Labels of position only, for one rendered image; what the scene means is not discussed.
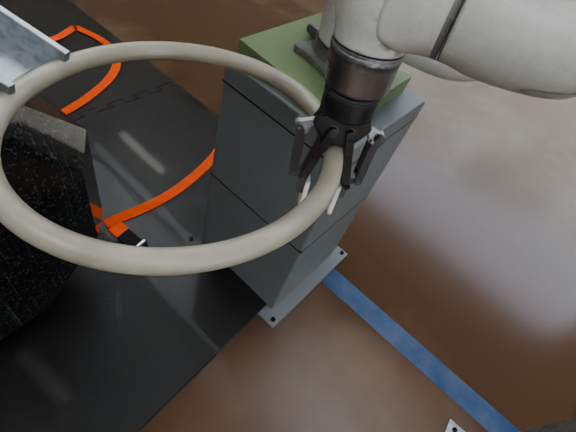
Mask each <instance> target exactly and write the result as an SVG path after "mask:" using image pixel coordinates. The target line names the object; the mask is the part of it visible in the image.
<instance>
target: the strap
mask: <svg viewBox="0 0 576 432"><path fill-rule="evenodd" d="M75 30H77V31H79V32H81V33H84V34H86V35H88V36H90V37H92V38H94V39H96V40H98V42H100V43H101V44H102V45H109V44H110V42H109V41H107V40H106V39H104V38H102V37H101V36H99V35H98V34H96V33H93V32H91V31H89V30H86V29H85V28H83V27H80V26H76V27H74V26H70V27H68V28H66V29H64V30H63V31H62V32H60V33H58V34H56V35H54V36H52V37H49V38H51V39H53V40H54V41H57V40H60V39H63V38H65V37H67V36H68V35H70V34H71V33H72V32H74V31H75ZM120 68H121V63H113V64H112V65H111V69H110V71H109V73H108V74H107V75H106V77H105V78H104V79H103V80H102V81H101V82H100V83H99V84H98V85H97V86H95V87H94V88H93V89H92V90H90V91H89V92H88V93H86V94H85V95H83V96H82V97H80V98H79V99H78V100H76V101H75V102H73V103H71V104H70V105H67V106H66V107H64V108H62V109H61V111H62V112H64V113H65V114H66V115H68V114H70V113H71V112H73V111H75V110H77V109H78V108H80V107H82V106H83V105H84V104H86V103H87V102H89V101H90V100H91V99H93V98H94V97H96V96H97V95H98V94H99V93H101V92H102V91H103V90H104V89H105V88H107V87H108V86H109V85H110V84H111V83H112V82H113V80H114V79H115V78H116V76H117V74H118V72H119V70H120ZM214 149H215V148H214ZM213 156H214V150H213V151H212V152H211V153H210V155H209V156H208V157H207V158H206V159H205V160H204V161H203V162H202V163H201V164H200V165H199V166H198V167H197V168H196V169H195V170H194V171H192V172H191V173H190V174H189V175H188V176H186V178H184V179H183V180H182V181H181V182H179V183H177V184H176V185H175V186H173V187H172V188H170V189H168V190H166V192H164V193H162V194H161V195H158V196H156V197H154V198H153V199H151V200H149V201H146V202H144V203H142V204H140V205H138V206H136V207H132V208H130V209H128V210H125V211H123V212H120V213H118V214H115V215H113V216H110V217H109V218H106V219H102V221H103V222H104V224H105V225H106V227H107V228H110V227H112V226H114V224H116V223H117V222H118V221H122V222H124V221H126V220H128V219H132V218H134V217H136V216H138V215H140V214H143V213H145V212H148V211H150V210H152V209H154V208H156V207H158V206H160V205H162V204H163V203H165V202H167V201H168V200H170V199H172V198H173V197H175V196H176V195H178V194H180V193H181V192H183V191H184V190H185V189H186V188H188V187H189V186H190V185H191V184H192V183H194V182H195V181H196V180H197V179H198V178H199V177H201V176H202V175H203V174H204V173H205V172H206V171H207V170H208V169H209V168H210V167H211V166H212V165H213Z"/></svg>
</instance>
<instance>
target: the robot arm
mask: <svg viewBox="0 0 576 432"><path fill-rule="evenodd" d="M307 32H308V33H309V35H310V37H311V38H312V39H313V40H310V41H298V42H296V43H295V45H294V51H295V52H296V53H298V54H300V55H301V56H303V57H304V58H305V59H306V60H307V61H308V62H309V63H311V64H312V65H313V66H314V67H315V68H316V69H317V70H318V71H319V72H320V73H321V74H322V75H323V76H324V77H325V82H326V85H325V88H324V92H323V94H322V98H321V103H320V107H319V109H318V110H317V111H316V112H315V114H314V116H312V117H303V116H302V115H300V114H298V115H296V116H295V130H296V136H295V140H294V144H293V148H292V153H291V160H290V169H289V174H290V176H292V177H294V176H296V177H297V182H296V192H297V193H299V196H298V199H297V204H299V203H300V202H301V201H302V200H303V199H304V198H305V197H306V196H307V194H308V190H309V186H310V173H311V172H312V170H313V169H314V167H315V165H316V164H317V162H318V160H319V159H320V157H321V156H322V154H323V153H324V152H326V150H327V149H328V147H329V146H339V147H342V148H343V156H344V162H343V170H342V175H341V178H340V182H339V186H338V188H337V190H336V192H335V194H334V196H333V198H332V200H331V201H330V203H329V205H328V206H327V214H329V215H331V214H332V211H333V208H334V206H335V203H336V200H337V199H338V198H340V199H342V198H343V197H344V195H345V192H346V190H348V189H350V184H355V185H356V186H358V185H360V184H361V183H362V181H363V179H364V177H365V175H366V173H367V170H368V168H369V166H370V164H371V162H372V159H373V158H374V156H375V153H376V151H377V149H378V148H379V147H380V146H381V145H382V144H383V143H384V142H385V141H386V139H385V136H384V132H383V129H382V128H377V129H376V128H374V127H373V126H372V125H371V120H372V119H373V116H374V114H375V111H376V108H377V106H378V104H379V102H380V100H381V99H382V98H384V97H385V96H387V95H388V93H389V91H390V89H391V87H392V84H393V81H394V79H395V77H396V74H397V73H398V70H399V66H400V65H401V64H402V63H406V64H408V65H410V66H412V67H413V68H415V69H418V70H420V71H422V72H424V73H427V74H429V75H433V76H435V77H438V78H442V79H444V80H449V81H462V82H471V81H480V82H482V83H485V84H488V85H490V86H493V87H498V88H501V89H504V90H507V91H510V92H514V93H519V94H524V95H527V96H532V97H536V98H541V99H571V98H574V97H576V0H327V3H326V6H325V8H324V12H323V15H322V19H321V24H320V25H319V24H317V23H315V22H310V23H309V24H308V26H307ZM312 126H315V128H316V130H317V132H318V136H317V138H316V140H315V143H314V144H313V146H312V148H310V150H309V153H308V154H307V156H306V158H305V159H304V161H303V162H302V164H301V165H300V164H299V162H300V158H301V155H302V151H303V145H304V141H305V134H308V132H309V131H310V128H311V127H312ZM366 135H367V140H366V142H365V145H364V147H363V150H362V152H361V154H360V157H359V159H358V162H357V164H356V167H355V169H354V171H353V173H351V163H352V154H353V150H354V144H355V143H356V142H357V141H359V140H361V139H362V138H364V136H366Z"/></svg>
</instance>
